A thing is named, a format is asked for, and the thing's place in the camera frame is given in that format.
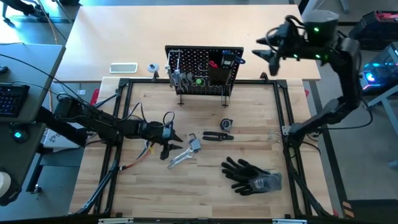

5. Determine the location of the black tape measure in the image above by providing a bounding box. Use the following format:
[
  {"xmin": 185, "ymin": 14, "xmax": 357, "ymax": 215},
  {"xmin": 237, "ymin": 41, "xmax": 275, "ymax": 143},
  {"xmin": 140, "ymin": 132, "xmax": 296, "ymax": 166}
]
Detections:
[{"xmin": 219, "ymin": 118, "xmax": 234, "ymax": 132}]

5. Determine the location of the lit computer tower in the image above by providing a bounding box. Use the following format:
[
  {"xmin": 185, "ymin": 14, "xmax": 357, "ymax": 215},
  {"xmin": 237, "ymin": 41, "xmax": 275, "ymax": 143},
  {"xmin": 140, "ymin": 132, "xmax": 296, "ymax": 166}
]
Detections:
[{"xmin": 360, "ymin": 42, "xmax": 398, "ymax": 96}]

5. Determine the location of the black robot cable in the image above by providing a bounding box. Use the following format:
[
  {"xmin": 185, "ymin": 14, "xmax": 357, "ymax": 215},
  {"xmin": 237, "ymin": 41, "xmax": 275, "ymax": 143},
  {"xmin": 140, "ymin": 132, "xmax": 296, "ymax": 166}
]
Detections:
[
  {"xmin": 310, "ymin": 93, "xmax": 374, "ymax": 131},
  {"xmin": 123, "ymin": 101, "xmax": 175, "ymax": 128}
]

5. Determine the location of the silver bracket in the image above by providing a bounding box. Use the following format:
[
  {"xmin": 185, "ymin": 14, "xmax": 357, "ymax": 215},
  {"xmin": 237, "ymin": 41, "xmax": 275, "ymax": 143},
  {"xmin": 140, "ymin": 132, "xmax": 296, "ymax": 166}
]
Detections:
[
  {"xmin": 271, "ymin": 218, "xmax": 308, "ymax": 224},
  {"xmin": 98, "ymin": 218, "xmax": 135, "ymax": 224}
]

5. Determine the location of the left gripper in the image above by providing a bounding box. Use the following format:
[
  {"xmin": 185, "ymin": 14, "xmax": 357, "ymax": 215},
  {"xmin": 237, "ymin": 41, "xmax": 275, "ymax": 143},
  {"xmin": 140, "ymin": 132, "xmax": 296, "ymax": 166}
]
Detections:
[{"xmin": 146, "ymin": 119, "xmax": 184, "ymax": 161}]

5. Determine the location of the pale-legged workbench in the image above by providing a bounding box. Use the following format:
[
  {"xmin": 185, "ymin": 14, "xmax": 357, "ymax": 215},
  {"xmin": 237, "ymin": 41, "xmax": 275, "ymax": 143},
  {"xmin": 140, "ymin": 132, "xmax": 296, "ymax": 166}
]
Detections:
[{"xmin": 362, "ymin": 90, "xmax": 398, "ymax": 169}]

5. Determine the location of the black tripod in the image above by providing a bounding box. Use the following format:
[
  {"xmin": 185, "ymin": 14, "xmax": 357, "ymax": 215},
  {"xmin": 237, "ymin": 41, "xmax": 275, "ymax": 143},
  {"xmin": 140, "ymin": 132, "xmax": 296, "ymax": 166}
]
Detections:
[{"xmin": 0, "ymin": 0, "xmax": 43, "ymax": 27}]

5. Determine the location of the black wire stripper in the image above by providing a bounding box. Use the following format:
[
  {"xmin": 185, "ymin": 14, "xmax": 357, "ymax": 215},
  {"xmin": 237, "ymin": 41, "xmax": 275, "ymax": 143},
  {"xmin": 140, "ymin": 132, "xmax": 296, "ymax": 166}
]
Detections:
[{"xmin": 202, "ymin": 131, "xmax": 235, "ymax": 142}]

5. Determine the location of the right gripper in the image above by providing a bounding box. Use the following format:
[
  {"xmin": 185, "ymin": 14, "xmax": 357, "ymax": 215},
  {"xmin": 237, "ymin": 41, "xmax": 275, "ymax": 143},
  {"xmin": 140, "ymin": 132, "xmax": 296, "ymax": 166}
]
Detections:
[{"xmin": 251, "ymin": 14, "xmax": 308, "ymax": 77}]

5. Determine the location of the black support strut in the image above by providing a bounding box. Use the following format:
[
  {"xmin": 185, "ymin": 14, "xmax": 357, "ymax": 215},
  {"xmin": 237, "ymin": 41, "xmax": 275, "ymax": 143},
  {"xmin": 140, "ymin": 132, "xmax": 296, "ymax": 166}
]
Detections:
[{"xmin": 35, "ymin": 105, "xmax": 88, "ymax": 147}]

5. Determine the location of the light wooden table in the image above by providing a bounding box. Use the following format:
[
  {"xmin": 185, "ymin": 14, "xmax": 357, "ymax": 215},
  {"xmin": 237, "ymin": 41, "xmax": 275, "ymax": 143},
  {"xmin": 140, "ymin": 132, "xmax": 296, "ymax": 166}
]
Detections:
[{"xmin": 55, "ymin": 4, "xmax": 322, "ymax": 83}]

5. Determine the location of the black aluminium frame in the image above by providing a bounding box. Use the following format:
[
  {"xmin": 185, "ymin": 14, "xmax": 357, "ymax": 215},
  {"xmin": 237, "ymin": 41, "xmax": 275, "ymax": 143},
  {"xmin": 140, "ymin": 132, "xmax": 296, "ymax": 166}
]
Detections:
[{"xmin": 73, "ymin": 76, "xmax": 335, "ymax": 218}]

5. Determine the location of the loose wire peg hook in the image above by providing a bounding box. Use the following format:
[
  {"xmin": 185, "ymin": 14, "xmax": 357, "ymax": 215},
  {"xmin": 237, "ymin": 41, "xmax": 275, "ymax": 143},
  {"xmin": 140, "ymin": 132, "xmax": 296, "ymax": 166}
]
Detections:
[{"xmin": 267, "ymin": 129, "xmax": 282, "ymax": 143}]

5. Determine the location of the black and red tool case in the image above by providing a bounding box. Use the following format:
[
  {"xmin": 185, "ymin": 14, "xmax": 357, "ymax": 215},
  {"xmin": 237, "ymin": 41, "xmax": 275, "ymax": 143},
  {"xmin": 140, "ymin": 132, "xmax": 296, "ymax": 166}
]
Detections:
[{"xmin": 349, "ymin": 10, "xmax": 398, "ymax": 52}]

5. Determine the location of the black keyboard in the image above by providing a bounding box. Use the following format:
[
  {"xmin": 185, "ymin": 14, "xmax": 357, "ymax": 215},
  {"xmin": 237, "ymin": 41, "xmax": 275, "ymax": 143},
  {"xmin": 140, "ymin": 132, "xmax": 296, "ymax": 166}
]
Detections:
[{"xmin": 0, "ymin": 82, "xmax": 31, "ymax": 118}]

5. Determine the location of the black peg board bin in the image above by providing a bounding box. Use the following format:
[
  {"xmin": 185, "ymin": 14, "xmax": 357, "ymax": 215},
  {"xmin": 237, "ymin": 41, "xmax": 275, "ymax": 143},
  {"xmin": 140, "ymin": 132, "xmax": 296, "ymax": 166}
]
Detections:
[{"xmin": 207, "ymin": 51, "xmax": 240, "ymax": 87}]

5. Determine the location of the black peg board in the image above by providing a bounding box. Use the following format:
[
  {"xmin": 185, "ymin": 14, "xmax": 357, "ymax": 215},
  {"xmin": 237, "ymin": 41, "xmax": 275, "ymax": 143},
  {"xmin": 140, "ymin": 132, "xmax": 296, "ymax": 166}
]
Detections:
[{"xmin": 164, "ymin": 45, "xmax": 245, "ymax": 108}]

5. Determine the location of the white cardboard box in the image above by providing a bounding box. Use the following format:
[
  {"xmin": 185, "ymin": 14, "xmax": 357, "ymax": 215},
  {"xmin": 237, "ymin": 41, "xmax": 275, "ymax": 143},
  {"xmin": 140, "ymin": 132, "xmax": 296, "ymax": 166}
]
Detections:
[{"xmin": 42, "ymin": 128, "xmax": 86, "ymax": 151}]

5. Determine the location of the white stand base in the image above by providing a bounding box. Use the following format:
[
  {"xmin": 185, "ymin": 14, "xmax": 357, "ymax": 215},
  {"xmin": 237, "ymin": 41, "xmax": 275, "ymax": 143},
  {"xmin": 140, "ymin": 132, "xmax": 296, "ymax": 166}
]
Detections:
[{"xmin": 298, "ymin": 0, "xmax": 324, "ymax": 19}]

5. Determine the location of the grey desk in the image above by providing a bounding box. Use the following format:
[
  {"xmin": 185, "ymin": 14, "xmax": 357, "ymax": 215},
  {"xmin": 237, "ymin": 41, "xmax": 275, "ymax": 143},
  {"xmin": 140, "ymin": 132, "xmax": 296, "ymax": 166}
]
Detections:
[{"xmin": 0, "ymin": 42, "xmax": 67, "ymax": 124}]

